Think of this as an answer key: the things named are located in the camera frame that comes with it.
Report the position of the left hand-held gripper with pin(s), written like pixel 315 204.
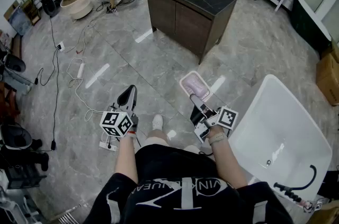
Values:
pixel 116 122

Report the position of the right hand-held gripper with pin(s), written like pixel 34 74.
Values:
pixel 226 117

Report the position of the dark wooden sink vanity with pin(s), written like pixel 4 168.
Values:
pixel 185 15

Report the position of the person's right forearm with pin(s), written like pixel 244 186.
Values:
pixel 227 162

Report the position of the person's left forearm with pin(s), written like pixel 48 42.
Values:
pixel 127 156

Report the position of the lilac soap bar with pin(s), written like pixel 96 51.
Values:
pixel 195 84

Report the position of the person's white shoe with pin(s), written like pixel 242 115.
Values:
pixel 158 121

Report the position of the beige wristband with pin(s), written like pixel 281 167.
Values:
pixel 217 138

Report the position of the person's leg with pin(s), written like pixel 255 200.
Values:
pixel 157 136

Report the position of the long white power strip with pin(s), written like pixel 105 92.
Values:
pixel 80 70

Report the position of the white bathtub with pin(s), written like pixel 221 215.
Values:
pixel 280 125

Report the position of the person's black printed t-shirt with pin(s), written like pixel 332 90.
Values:
pixel 174 191

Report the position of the round beige coffee table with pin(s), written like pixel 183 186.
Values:
pixel 78 3

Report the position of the metal rack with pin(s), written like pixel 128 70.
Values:
pixel 66 215

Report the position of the cardboard box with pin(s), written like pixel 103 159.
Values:
pixel 328 80

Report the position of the leaning canvas painting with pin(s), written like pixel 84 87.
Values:
pixel 18 20

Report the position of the dark green panel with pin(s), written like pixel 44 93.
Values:
pixel 310 24

